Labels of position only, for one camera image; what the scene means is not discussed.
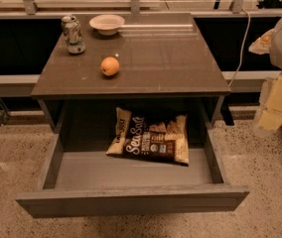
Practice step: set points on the orange fruit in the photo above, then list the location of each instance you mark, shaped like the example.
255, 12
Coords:
109, 66

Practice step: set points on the brown sea salt chip bag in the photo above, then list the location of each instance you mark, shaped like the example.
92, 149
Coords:
162, 141

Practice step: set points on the grey cabinet with glossy top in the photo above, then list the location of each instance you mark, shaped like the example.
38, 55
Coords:
158, 54

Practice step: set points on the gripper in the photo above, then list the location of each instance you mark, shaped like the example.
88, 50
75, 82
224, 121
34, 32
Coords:
270, 118

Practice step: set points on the open grey top drawer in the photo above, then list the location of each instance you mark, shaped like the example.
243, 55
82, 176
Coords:
80, 179

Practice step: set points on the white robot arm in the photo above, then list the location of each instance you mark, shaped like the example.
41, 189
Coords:
275, 54

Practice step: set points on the white bowl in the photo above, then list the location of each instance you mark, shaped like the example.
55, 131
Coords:
107, 25

